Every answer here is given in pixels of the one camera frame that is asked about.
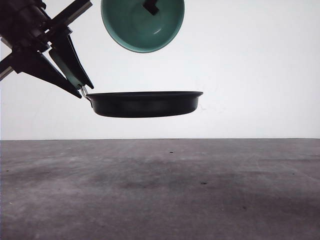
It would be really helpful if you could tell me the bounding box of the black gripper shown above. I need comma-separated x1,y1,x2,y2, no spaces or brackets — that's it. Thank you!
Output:
0,0,94,99

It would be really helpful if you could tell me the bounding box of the black frying pan teal handle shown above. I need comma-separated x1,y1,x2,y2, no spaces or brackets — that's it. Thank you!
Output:
49,48,203,118

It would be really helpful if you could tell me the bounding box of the teal ceramic bowl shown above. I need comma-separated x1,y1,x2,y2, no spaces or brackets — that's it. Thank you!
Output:
100,0,185,53

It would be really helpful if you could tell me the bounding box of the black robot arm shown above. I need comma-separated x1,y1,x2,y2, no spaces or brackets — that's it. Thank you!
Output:
0,0,94,98

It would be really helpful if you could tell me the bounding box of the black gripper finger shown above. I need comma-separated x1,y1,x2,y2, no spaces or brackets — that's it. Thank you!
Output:
143,0,159,15

